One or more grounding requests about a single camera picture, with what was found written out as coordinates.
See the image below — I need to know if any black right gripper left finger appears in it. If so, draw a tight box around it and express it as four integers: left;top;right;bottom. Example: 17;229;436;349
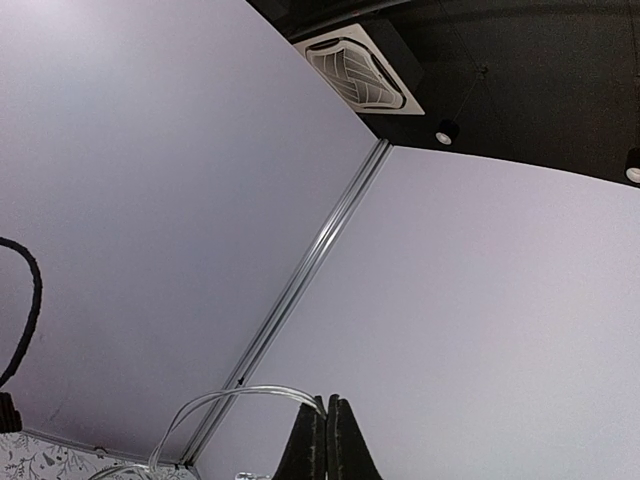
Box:
273;405;326;480

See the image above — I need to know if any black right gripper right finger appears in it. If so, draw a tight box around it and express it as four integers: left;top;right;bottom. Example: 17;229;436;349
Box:
326;394;382;480

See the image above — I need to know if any white ceiling air vent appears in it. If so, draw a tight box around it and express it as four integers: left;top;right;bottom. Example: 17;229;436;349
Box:
294;20;424;116

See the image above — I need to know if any right black cable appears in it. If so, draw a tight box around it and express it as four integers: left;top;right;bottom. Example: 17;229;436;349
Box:
0;237;44;434

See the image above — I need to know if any round ceiling spotlight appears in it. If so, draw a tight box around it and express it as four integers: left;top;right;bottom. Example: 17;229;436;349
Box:
435;119;460;146

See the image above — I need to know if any clear string light garland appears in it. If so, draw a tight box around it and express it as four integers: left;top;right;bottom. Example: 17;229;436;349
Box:
91;384;327;480

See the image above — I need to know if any left aluminium frame post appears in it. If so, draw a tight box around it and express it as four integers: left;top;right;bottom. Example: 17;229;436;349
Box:
179;138;394;471

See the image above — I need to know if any floral patterned table mat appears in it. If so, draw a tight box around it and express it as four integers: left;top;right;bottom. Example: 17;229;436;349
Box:
0;429;201;480

